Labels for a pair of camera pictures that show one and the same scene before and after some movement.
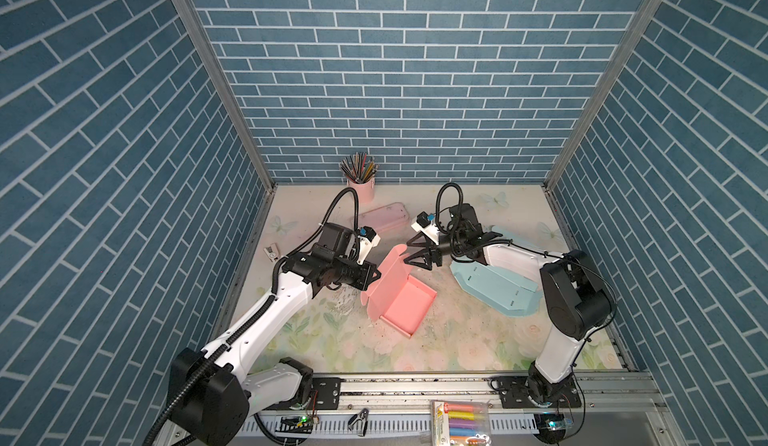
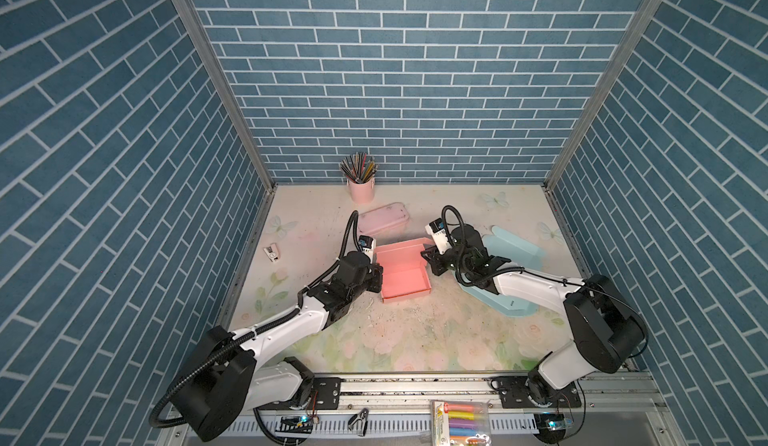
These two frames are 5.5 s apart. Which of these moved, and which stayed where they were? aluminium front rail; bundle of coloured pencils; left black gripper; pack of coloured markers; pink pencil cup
Moved: left black gripper
Stayed: pink pencil cup; bundle of coloured pencils; pack of coloured markers; aluminium front rail
